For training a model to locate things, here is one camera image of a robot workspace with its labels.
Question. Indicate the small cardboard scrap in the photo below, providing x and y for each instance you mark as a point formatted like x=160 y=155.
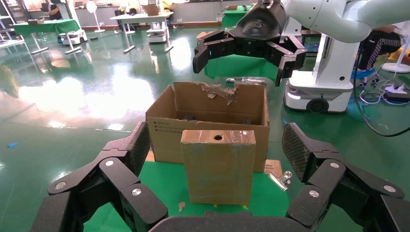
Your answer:
x=181 y=206

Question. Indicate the silver binder clip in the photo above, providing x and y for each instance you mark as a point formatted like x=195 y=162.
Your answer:
x=279 y=181

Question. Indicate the small taped cardboard box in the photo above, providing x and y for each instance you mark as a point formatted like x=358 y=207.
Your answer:
x=217 y=173

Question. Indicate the white standing fan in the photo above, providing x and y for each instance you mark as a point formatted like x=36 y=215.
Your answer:
x=91 y=6

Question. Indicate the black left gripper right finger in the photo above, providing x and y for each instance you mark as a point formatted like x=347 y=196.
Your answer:
x=333 y=179

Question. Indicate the silver metal clamp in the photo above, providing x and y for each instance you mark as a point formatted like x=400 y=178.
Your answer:
x=245 y=81

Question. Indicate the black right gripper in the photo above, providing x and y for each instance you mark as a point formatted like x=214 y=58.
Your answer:
x=256 y=25

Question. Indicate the white wheeled robot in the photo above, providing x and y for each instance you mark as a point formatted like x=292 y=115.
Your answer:
x=333 y=64

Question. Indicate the metal shelf rack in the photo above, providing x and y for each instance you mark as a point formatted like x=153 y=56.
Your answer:
x=16 y=11

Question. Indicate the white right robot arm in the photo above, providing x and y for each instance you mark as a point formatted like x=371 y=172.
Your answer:
x=336 y=16

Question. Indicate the person in black clothes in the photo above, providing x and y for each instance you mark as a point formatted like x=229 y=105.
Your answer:
x=55 y=12

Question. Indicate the large open cardboard carton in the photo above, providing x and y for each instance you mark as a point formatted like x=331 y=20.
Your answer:
x=166 y=141

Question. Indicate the green-clothed table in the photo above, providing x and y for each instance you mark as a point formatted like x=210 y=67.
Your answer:
x=45 y=26
x=232 y=17
x=237 y=65

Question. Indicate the brown cardboard box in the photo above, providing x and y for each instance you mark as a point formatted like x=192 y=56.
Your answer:
x=151 y=10

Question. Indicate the black power adapter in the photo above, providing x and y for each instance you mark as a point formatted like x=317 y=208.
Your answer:
x=397 y=97

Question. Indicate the person in patterned trousers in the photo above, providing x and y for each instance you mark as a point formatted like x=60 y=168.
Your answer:
x=378 y=48

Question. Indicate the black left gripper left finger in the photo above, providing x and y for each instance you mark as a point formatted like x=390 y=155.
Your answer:
x=117 y=173

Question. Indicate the white table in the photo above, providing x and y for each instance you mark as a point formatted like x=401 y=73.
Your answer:
x=141 y=17

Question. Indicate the green table cloth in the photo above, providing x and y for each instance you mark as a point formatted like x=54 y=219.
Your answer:
x=166 y=185

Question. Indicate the white power strip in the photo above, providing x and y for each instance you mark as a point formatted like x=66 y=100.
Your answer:
x=395 y=89

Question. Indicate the blue floor scrap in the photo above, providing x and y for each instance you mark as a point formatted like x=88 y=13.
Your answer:
x=12 y=145

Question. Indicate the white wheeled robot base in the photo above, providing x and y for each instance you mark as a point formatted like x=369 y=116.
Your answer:
x=157 y=36
x=73 y=36

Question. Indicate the white round stand base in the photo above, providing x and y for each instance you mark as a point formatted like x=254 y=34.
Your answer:
x=397 y=67

